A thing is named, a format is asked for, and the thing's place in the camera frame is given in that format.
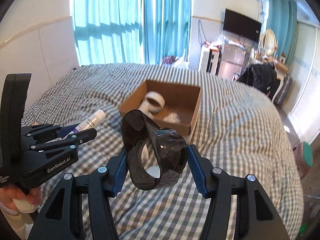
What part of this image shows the green round stool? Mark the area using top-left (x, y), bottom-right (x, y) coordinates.
top-left (301, 141), bottom-right (314, 171)

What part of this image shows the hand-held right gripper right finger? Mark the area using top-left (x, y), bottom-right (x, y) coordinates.
top-left (186, 144), bottom-right (292, 240)

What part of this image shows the white tape roll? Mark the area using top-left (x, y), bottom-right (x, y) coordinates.
top-left (144, 91), bottom-right (166, 114)

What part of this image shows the black jacket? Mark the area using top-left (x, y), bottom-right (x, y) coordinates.
top-left (237, 63), bottom-right (281, 101)

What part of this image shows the white dressing table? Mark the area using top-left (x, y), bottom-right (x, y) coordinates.
top-left (250, 55), bottom-right (287, 73)

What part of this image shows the purple patterned bag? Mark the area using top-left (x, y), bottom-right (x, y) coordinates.
top-left (162, 55), bottom-right (177, 66)

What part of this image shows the black wall television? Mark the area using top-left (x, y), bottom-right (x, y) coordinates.
top-left (222, 8), bottom-right (262, 43)

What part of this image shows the white tube with purple label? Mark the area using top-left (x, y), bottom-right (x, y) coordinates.
top-left (65, 109), bottom-right (107, 134)

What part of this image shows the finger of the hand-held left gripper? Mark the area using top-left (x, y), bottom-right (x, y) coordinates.
top-left (21, 123), bottom-right (78, 143)
top-left (29, 127), bottom-right (98, 153)

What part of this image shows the oval white-framed mirror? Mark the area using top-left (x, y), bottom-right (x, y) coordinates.
top-left (259, 29), bottom-right (279, 57)

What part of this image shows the white wardrobe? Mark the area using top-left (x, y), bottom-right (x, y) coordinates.
top-left (287, 22), bottom-right (320, 146)

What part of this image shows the wide teal window curtain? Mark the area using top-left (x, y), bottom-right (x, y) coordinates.
top-left (71, 0), bottom-right (193, 67)

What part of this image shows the brown cardboard box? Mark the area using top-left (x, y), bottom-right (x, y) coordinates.
top-left (118, 79), bottom-right (202, 142)

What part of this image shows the narrow teal curtain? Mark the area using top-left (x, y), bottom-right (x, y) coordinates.
top-left (264, 0), bottom-right (298, 63)

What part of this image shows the crumpled clear plastic wrap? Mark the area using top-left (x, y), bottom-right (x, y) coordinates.
top-left (160, 111), bottom-right (181, 124)

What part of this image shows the silver refrigerator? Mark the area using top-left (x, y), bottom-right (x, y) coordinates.
top-left (217, 41), bottom-right (251, 81)

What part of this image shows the person's left hand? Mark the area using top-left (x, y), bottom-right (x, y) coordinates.
top-left (0, 182), bottom-right (42, 216)

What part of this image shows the blue wall cable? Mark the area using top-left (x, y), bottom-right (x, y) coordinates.
top-left (198, 19), bottom-right (208, 46)

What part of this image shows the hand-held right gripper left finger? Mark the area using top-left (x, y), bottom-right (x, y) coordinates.
top-left (27, 146), bottom-right (130, 240)

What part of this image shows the person's left forearm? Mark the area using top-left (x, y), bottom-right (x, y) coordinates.
top-left (0, 206), bottom-right (39, 240)

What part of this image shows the white cabinet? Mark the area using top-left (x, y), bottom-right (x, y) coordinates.
top-left (198, 46), bottom-right (221, 74)

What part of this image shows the dark translucent plastic cup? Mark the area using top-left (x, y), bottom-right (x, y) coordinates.
top-left (121, 109), bottom-right (188, 191)

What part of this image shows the white plastic bag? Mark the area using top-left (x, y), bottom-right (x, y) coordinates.
top-left (173, 57), bottom-right (190, 69)

